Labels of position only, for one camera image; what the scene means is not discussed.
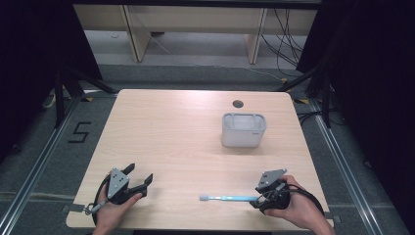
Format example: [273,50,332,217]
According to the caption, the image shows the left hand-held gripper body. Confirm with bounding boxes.
[107,167,145,206]

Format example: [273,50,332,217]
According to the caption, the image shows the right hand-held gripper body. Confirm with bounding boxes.
[255,168,292,213]

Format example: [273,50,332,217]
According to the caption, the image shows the light blue toothbrush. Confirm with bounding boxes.
[199,193,261,203]

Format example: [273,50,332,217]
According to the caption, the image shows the white plastic holder box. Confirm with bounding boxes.
[221,112,267,149]

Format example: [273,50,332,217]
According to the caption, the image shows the person's left hand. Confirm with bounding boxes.
[93,183,144,231]

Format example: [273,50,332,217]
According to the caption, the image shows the person's right hand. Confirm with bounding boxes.
[263,174,327,230]

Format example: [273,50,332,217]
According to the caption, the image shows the black metal stand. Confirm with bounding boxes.
[53,65,119,129]
[276,64,333,129]

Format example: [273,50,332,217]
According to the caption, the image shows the black curtain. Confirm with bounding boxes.
[296,0,415,227]
[0,0,103,165]

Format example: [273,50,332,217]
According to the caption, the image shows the beige wooden desk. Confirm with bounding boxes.
[72,3,319,65]

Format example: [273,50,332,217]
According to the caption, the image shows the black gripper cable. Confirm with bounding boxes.
[285,183,326,217]
[92,174,112,227]

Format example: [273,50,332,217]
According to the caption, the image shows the grey lanyard with clip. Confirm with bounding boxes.
[83,199,108,216]

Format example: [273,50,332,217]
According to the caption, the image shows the aluminium floor rail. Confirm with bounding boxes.
[0,94,82,235]
[307,99,386,235]

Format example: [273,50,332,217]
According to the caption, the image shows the black floor cables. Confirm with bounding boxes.
[295,110,341,127]

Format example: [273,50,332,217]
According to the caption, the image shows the bundle of black cables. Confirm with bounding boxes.
[260,8,308,78]

